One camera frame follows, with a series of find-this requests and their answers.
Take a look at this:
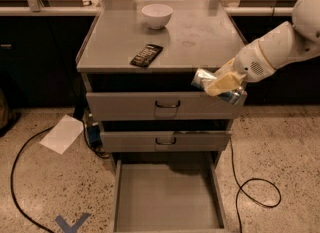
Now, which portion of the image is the dark counter with rail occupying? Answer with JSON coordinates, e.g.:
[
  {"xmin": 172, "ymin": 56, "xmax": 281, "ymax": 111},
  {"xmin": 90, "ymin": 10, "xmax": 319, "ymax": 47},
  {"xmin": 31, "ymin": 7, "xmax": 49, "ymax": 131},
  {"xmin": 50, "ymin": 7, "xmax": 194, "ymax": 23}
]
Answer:
[{"xmin": 0, "ymin": 3, "xmax": 320, "ymax": 107}]

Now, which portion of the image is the white paper sheet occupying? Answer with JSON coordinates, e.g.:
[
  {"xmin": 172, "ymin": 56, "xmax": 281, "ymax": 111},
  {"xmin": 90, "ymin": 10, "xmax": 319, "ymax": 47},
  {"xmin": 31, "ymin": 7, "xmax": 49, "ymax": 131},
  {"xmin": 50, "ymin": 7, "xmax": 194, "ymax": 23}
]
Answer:
[{"xmin": 40, "ymin": 115, "xmax": 83, "ymax": 154}]

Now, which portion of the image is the grey open bottom drawer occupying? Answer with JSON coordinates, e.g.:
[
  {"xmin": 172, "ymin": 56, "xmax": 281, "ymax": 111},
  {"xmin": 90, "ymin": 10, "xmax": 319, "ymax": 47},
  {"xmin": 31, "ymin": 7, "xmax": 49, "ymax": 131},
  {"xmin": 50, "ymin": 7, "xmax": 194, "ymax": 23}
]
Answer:
[{"xmin": 110, "ymin": 161, "xmax": 229, "ymax": 233}]

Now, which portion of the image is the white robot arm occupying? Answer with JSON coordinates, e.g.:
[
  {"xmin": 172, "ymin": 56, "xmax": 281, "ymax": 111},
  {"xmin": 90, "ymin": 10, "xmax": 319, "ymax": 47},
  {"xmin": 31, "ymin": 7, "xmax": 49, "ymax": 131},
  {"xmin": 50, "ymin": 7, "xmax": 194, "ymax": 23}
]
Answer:
[{"xmin": 204, "ymin": 0, "xmax": 320, "ymax": 96}]

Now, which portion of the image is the black cable right floor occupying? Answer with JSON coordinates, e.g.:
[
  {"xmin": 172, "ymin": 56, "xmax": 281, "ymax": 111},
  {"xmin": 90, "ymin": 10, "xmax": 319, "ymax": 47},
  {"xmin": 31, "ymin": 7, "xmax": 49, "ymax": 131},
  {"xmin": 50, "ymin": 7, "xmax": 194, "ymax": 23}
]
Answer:
[{"xmin": 229, "ymin": 138, "xmax": 283, "ymax": 233}]

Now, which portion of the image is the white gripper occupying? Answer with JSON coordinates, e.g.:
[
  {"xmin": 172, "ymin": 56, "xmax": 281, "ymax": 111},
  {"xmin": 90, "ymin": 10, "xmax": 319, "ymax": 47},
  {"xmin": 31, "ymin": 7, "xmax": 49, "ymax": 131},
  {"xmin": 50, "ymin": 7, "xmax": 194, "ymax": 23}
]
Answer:
[{"xmin": 204, "ymin": 39, "xmax": 275, "ymax": 96}]

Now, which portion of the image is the black snack bar packet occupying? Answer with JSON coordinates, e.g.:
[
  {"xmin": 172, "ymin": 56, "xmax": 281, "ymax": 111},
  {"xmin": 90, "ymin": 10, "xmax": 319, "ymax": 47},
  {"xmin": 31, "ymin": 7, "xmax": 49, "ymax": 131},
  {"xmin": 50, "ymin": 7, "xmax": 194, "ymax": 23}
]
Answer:
[{"xmin": 130, "ymin": 44, "xmax": 163, "ymax": 68}]

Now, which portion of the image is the blue power box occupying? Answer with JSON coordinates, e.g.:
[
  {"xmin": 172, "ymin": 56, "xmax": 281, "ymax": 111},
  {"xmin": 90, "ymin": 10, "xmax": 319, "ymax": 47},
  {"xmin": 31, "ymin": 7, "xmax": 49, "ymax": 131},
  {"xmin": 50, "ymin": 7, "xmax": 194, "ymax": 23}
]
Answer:
[{"xmin": 87, "ymin": 123, "xmax": 102, "ymax": 148}]

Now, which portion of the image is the white ceramic bowl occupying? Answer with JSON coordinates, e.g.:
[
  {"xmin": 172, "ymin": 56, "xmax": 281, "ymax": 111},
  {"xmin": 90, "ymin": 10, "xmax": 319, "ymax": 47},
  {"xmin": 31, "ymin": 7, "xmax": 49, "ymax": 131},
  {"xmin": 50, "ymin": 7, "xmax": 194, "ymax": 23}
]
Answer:
[{"xmin": 141, "ymin": 4, "xmax": 173, "ymax": 29}]

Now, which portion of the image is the grey top drawer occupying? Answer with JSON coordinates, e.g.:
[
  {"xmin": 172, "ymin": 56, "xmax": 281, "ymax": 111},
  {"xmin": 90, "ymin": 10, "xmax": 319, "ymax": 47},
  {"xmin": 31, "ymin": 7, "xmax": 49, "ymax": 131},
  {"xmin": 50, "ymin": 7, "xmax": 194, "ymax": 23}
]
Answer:
[{"xmin": 86, "ymin": 92, "xmax": 247, "ymax": 121}]

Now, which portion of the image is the black drawer handle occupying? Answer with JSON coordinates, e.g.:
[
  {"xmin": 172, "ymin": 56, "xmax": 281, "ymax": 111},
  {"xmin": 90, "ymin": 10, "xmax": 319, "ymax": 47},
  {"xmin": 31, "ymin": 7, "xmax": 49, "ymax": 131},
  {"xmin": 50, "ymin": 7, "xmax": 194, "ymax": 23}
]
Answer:
[
  {"xmin": 155, "ymin": 100, "xmax": 181, "ymax": 109},
  {"xmin": 155, "ymin": 137, "xmax": 177, "ymax": 145}
]

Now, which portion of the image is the black drawer handle middle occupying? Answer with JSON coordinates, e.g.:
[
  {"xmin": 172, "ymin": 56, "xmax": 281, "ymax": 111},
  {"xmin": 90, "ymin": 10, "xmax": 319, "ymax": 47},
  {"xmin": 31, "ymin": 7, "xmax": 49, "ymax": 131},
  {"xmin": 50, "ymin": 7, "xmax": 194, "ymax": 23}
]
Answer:
[{"xmin": 155, "ymin": 137, "xmax": 177, "ymax": 145}]

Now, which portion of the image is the grey metal drawer cabinet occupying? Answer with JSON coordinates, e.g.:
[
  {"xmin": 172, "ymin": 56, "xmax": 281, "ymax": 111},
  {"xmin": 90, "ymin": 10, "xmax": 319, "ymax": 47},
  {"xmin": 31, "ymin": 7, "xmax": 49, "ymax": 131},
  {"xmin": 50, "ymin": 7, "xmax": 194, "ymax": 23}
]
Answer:
[{"xmin": 75, "ymin": 0, "xmax": 260, "ymax": 233}]

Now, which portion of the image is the black drawer handle top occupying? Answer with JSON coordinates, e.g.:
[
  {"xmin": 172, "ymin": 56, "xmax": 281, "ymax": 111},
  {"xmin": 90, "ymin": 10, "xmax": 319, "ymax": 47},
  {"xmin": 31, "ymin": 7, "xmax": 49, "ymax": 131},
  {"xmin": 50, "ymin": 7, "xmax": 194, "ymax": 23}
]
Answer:
[{"xmin": 155, "ymin": 100, "xmax": 181, "ymax": 109}]

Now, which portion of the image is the blue tape floor marker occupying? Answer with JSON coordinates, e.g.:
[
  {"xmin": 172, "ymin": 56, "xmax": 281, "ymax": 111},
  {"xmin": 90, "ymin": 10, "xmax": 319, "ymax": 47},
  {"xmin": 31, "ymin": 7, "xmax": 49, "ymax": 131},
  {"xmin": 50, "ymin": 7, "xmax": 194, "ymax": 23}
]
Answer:
[{"xmin": 54, "ymin": 211, "xmax": 92, "ymax": 233}]

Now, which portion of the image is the grey middle drawer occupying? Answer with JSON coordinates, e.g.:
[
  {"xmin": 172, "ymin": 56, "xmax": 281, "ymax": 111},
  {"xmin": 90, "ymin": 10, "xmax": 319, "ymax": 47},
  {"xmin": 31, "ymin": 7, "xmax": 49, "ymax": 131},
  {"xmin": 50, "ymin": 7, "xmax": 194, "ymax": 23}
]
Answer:
[{"xmin": 100, "ymin": 131, "xmax": 231, "ymax": 152}]

